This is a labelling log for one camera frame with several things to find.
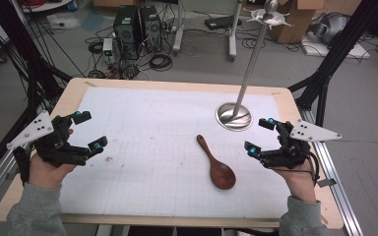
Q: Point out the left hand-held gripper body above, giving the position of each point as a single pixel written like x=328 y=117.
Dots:
x=50 y=149

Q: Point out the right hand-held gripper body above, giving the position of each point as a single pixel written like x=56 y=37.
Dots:
x=290 y=154

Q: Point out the metal stand with hooks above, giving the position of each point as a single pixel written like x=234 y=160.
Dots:
x=234 y=116

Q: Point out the brown wooden spoon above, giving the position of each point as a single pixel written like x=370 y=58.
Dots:
x=221 y=173

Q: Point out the person's left hand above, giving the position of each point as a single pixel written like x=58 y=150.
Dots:
x=47 y=175

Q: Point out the person's right hand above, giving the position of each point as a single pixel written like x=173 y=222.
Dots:
x=300 y=183

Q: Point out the white grid mat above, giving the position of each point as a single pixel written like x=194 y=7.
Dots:
x=151 y=131

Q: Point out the small white device box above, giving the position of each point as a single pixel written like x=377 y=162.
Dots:
x=107 y=49

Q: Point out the white stand leg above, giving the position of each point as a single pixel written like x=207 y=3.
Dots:
x=233 y=39
x=178 y=32

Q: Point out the large black computer tower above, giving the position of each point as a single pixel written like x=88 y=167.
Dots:
x=126 y=31

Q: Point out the white foam board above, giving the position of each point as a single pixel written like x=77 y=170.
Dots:
x=347 y=52

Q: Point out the large open cardboard box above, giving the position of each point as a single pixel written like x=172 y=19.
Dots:
x=303 y=19

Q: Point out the narrow black computer tower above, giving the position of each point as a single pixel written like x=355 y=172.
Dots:
x=151 y=29

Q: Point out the flat black device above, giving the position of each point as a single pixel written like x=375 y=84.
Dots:
x=221 y=22

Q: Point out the grey bag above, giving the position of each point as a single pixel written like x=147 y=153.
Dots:
x=329 y=28

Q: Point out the black metal frame struts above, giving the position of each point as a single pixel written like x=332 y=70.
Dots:
x=29 y=65
x=334 y=55

